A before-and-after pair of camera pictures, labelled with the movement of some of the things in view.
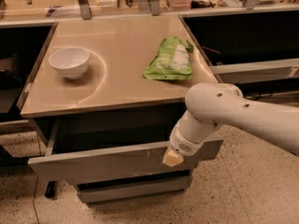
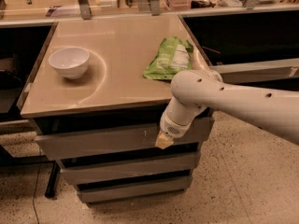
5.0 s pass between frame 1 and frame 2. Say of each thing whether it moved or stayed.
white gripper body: moved
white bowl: stayed
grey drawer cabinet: stayed
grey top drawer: moved
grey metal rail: stayed
